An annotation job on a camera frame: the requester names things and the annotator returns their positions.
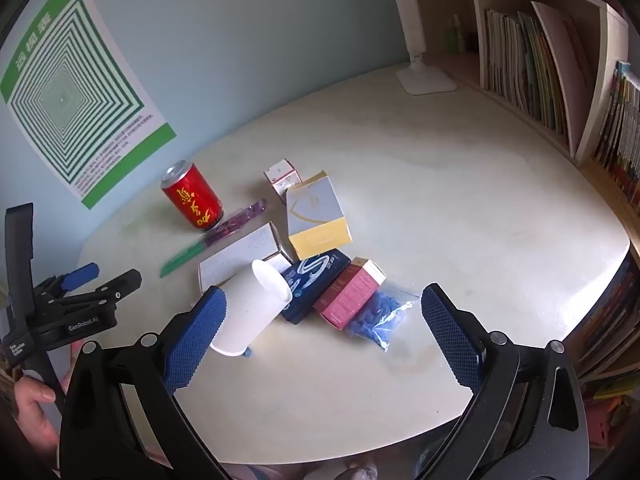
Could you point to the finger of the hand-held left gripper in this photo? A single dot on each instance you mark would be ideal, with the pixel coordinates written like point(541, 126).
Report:
point(120, 282)
point(80, 274)

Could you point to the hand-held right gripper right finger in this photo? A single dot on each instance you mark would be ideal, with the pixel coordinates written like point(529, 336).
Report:
point(450, 330)

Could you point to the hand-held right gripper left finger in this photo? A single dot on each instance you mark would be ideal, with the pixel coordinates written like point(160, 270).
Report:
point(197, 335)

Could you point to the white paper cup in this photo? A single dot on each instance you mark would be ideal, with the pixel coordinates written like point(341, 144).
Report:
point(245, 305)

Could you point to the white carton box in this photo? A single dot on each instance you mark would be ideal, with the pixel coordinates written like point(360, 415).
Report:
point(235, 255)

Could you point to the pink red box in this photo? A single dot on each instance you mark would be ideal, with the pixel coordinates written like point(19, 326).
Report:
point(347, 295)

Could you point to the red drink can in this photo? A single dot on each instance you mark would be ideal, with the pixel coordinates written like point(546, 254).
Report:
point(192, 200)

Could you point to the dark blue box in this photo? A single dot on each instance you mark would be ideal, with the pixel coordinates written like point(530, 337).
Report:
point(310, 285)

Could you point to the yellow grey carton box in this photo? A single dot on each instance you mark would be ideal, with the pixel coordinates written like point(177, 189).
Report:
point(315, 210)

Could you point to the small white red box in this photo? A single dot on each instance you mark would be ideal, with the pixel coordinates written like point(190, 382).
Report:
point(282, 177)

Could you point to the person's left hand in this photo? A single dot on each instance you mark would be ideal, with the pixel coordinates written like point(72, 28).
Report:
point(30, 407)

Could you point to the small blue cap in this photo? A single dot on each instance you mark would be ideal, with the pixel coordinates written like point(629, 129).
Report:
point(247, 353)

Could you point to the green plastic strip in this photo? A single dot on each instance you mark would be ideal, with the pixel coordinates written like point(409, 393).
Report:
point(182, 260)

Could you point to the clear bag of blue pieces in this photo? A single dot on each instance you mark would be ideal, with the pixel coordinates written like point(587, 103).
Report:
point(375, 317)

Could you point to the purple plastic wrapper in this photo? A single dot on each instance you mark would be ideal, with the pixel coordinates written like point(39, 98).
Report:
point(235, 222)

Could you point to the stack of books below desk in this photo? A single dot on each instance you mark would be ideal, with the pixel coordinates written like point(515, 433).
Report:
point(610, 320)

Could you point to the white desk lamp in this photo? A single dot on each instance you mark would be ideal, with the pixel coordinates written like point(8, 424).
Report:
point(425, 80)

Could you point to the row of colourful upright books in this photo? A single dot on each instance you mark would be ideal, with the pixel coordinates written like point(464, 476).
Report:
point(620, 130)

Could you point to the row of thin upright books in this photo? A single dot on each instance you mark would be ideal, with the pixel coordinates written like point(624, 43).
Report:
point(520, 65)

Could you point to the large pink folder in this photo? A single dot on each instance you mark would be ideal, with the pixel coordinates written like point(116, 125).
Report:
point(565, 60)

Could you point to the green bottle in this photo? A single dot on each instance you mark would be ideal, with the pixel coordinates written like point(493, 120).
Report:
point(454, 35)

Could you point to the wooden bookshelf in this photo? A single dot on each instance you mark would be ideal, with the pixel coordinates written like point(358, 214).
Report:
point(607, 35)

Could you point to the green striped wall poster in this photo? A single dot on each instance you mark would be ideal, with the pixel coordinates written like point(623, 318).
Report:
point(65, 95)

